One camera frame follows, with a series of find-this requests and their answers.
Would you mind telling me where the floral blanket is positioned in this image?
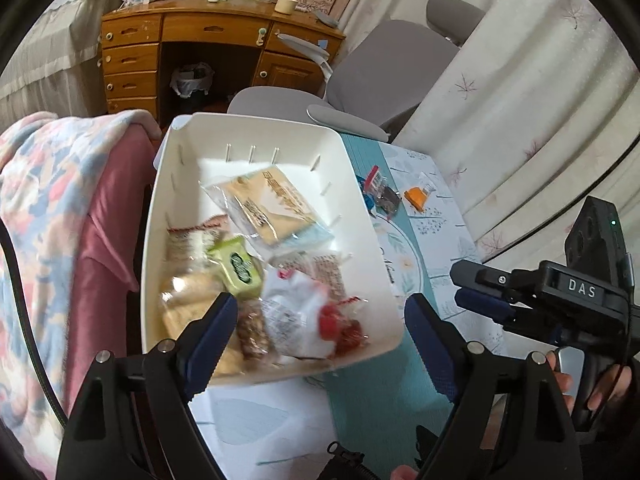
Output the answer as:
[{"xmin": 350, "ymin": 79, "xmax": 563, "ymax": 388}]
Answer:
[{"xmin": 0, "ymin": 109, "xmax": 163, "ymax": 466}]

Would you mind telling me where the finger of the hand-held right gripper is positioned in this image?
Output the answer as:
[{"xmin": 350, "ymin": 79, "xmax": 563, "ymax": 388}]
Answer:
[
  {"xmin": 454, "ymin": 287, "xmax": 516, "ymax": 324},
  {"xmin": 449, "ymin": 260, "xmax": 516, "ymax": 291}
]

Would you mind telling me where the brown nut snack packet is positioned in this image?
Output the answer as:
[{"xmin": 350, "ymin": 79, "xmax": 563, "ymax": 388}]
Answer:
[{"xmin": 235, "ymin": 300, "xmax": 278, "ymax": 361}]

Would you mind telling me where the person's right hand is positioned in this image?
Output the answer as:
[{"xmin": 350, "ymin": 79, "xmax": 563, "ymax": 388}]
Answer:
[{"xmin": 545, "ymin": 350, "xmax": 636, "ymax": 436}]

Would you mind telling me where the beige sandwich cracker packet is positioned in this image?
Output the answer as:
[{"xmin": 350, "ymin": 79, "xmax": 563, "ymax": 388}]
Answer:
[{"xmin": 200, "ymin": 165, "xmax": 336, "ymax": 261}]

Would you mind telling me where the pink cloth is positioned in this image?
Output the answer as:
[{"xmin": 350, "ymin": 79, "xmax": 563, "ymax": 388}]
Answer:
[{"xmin": 65, "ymin": 122, "xmax": 158, "ymax": 406}]

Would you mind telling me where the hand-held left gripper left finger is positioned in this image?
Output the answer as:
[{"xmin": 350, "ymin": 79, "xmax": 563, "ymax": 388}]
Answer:
[{"xmin": 55, "ymin": 291, "xmax": 240, "ymax": 480}]

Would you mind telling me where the beige printed snack packet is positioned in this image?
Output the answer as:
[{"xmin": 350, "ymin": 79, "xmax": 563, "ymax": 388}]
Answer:
[{"xmin": 277, "ymin": 252, "xmax": 353, "ymax": 306}]

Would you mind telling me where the white plastic bin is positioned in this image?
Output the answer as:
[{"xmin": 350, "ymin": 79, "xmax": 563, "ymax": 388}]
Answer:
[{"xmin": 140, "ymin": 112, "xmax": 406, "ymax": 388}]

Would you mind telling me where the black trash bin with bag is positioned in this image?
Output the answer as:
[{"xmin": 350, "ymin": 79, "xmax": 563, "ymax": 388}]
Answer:
[{"xmin": 170, "ymin": 61, "xmax": 216, "ymax": 101}]

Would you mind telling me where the white lace cover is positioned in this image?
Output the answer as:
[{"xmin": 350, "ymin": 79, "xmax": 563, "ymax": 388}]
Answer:
[{"xmin": 0, "ymin": 0, "xmax": 133, "ymax": 116}]

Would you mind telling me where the white printed snack packet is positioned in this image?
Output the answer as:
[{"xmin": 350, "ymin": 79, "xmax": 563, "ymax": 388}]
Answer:
[{"xmin": 260, "ymin": 270, "xmax": 341, "ymax": 361}]

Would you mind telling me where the grey office chair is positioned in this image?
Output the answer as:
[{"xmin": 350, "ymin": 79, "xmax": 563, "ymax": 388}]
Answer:
[{"xmin": 227, "ymin": 0, "xmax": 487, "ymax": 143}]

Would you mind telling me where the red white snack packet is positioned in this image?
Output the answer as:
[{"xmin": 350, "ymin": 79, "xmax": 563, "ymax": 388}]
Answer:
[{"xmin": 165, "ymin": 214, "xmax": 231, "ymax": 271}]

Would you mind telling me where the red black small packet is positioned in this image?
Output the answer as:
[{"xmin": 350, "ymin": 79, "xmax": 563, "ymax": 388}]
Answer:
[{"xmin": 359, "ymin": 164, "xmax": 403, "ymax": 217}]

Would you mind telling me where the white leaf print curtain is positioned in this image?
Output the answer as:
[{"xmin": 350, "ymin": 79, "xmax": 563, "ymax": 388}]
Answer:
[{"xmin": 345, "ymin": 0, "xmax": 640, "ymax": 266}]

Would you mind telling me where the black cable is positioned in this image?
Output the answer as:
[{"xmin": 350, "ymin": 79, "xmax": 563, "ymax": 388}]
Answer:
[{"xmin": 0, "ymin": 225, "xmax": 68, "ymax": 428}]

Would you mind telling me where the green snack packet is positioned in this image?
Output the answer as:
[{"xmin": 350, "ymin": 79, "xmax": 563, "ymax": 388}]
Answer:
[{"xmin": 207, "ymin": 234, "xmax": 266, "ymax": 297}]

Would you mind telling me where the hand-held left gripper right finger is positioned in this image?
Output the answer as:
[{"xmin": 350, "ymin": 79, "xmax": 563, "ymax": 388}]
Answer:
[{"xmin": 404, "ymin": 292, "xmax": 586, "ymax": 480}]

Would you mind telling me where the wooden desk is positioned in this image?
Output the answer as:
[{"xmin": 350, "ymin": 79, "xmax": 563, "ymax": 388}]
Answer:
[{"xmin": 100, "ymin": 0, "xmax": 347, "ymax": 128}]

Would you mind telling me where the orange snack packet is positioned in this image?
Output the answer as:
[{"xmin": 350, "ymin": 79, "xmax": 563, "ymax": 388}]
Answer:
[{"xmin": 404, "ymin": 172, "xmax": 438, "ymax": 211}]

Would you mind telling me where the clear rice cracker packet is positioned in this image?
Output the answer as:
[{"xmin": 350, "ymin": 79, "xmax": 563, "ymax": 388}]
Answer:
[
  {"xmin": 210, "ymin": 330, "xmax": 251, "ymax": 378},
  {"xmin": 159, "ymin": 267, "xmax": 228, "ymax": 343}
]

